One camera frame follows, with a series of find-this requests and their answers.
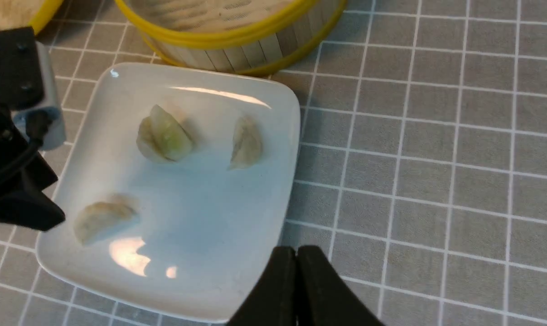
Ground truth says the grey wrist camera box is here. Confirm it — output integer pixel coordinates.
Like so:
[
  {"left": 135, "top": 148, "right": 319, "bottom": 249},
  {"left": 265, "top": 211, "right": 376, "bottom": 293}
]
[{"left": 11, "top": 41, "right": 67, "bottom": 151}]

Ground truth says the black camera cable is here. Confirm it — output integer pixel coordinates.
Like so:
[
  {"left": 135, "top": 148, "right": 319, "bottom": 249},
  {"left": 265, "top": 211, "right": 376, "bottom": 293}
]
[{"left": 0, "top": 111, "right": 53, "bottom": 191}]

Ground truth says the yellow rimmed woven bamboo lid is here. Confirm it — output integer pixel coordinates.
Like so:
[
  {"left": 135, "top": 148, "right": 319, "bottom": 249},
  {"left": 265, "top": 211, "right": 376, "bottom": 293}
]
[{"left": 0, "top": 0, "right": 63, "bottom": 35}]

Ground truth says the green translucent dumpling on plate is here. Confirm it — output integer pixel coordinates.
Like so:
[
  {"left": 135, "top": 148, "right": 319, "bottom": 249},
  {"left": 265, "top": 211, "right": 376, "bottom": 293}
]
[{"left": 149, "top": 105, "right": 194, "bottom": 162}]

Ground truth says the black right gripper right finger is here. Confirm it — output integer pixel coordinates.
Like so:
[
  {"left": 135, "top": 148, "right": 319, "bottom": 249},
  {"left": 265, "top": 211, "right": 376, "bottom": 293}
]
[{"left": 297, "top": 245, "right": 383, "bottom": 326}]

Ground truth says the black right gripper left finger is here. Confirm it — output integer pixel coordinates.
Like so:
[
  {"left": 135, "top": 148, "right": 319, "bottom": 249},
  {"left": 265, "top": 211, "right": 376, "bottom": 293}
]
[{"left": 227, "top": 246, "right": 297, "bottom": 326}]

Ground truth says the pale white dumpling on plate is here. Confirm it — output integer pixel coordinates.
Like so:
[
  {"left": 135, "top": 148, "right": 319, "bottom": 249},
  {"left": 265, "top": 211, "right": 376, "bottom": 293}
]
[{"left": 136, "top": 117, "right": 172, "bottom": 164}]

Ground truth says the grey checked tablecloth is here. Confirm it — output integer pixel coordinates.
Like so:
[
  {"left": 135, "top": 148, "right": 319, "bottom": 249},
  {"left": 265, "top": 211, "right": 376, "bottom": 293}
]
[{"left": 0, "top": 0, "right": 547, "bottom": 326}]

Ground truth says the white square plate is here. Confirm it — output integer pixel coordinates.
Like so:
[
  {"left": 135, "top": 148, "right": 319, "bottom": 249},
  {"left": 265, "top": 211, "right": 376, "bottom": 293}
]
[{"left": 36, "top": 62, "right": 300, "bottom": 323}]

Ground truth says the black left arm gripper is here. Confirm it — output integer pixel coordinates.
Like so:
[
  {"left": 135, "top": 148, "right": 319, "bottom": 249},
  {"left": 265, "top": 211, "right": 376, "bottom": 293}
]
[{"left": 0, "top": 27, "right": 65, "bottom": 232}]

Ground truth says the yellow rimmed bamboo steamer basket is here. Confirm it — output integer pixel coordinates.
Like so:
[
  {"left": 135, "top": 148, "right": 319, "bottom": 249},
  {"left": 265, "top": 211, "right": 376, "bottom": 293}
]
[{"left": 116, "top": 0, "right": 347, "bottom": 77}]

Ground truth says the beige dumpling on plate right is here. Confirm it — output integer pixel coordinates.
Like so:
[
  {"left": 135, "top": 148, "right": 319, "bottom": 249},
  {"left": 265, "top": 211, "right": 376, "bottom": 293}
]
[{"left": 228, "top": 115, "right": 262, "bottom": 171}]

